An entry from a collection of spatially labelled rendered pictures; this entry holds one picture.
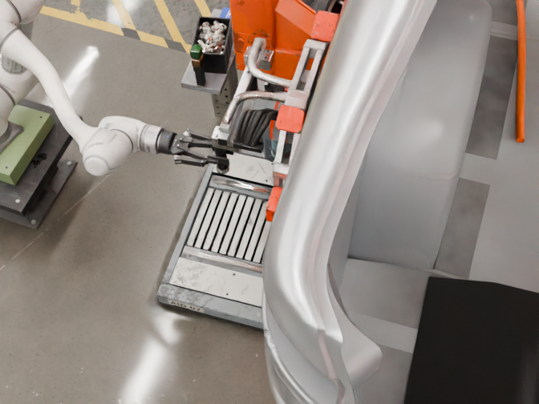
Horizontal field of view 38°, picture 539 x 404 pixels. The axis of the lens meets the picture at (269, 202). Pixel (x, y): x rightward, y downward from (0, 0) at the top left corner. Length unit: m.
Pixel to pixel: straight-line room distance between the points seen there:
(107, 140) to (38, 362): 1.11
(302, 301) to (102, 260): 2.04
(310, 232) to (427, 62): 0.79
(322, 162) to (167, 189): 2.04
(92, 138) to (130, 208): 1.03
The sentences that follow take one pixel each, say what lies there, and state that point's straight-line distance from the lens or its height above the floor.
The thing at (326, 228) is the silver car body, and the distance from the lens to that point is 1.38.
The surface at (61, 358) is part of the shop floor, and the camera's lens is 3.17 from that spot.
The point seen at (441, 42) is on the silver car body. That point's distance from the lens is 2.08.
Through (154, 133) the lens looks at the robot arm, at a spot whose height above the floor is 0.87.
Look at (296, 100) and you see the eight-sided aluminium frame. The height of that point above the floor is 1.12.
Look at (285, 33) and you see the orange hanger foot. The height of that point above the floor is 0.76.
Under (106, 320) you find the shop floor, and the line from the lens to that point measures 3.18.
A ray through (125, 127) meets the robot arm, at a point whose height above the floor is 0.90.
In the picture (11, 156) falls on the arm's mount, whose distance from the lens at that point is 3.22.
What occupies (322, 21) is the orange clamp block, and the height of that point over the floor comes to 1.11.
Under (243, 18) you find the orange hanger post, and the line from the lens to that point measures 2.87.
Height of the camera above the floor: 2.86
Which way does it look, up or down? 59 degrees down
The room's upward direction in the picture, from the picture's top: 3 degrees counter-clockwise
